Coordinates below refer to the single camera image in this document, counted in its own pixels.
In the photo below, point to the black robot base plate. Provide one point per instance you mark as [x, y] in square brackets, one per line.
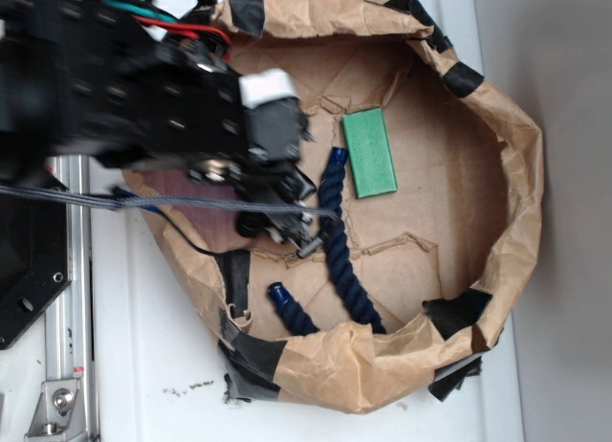
[35, 262]

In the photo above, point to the brown paper bag container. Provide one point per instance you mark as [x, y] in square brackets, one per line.
[444, 258]

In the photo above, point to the green rectangular block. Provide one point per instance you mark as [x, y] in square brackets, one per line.
[369, 153]

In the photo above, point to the aluminium extrusion rail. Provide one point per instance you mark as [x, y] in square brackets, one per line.
[69, 324]

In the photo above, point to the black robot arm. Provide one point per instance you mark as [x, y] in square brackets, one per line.
[129, 85]

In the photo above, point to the black square box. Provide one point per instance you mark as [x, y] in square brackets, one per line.
[298, 185]

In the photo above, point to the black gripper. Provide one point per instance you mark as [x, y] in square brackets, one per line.
[274, 126]

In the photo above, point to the metal corner bracket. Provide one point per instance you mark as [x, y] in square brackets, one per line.
[60, 413]

